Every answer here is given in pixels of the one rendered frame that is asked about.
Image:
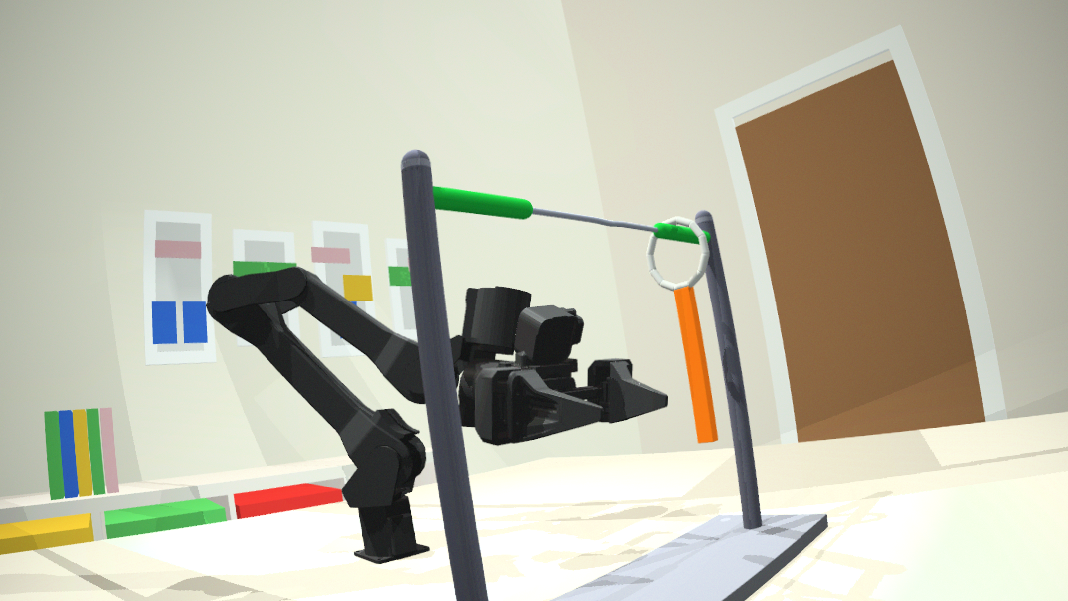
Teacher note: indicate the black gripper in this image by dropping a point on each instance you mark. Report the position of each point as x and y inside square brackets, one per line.
[514, 406]

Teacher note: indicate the grey ring with orange handle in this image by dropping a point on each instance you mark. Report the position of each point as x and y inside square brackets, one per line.
[691, 333]

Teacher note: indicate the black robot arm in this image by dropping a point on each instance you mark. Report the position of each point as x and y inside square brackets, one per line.
[386, 451]

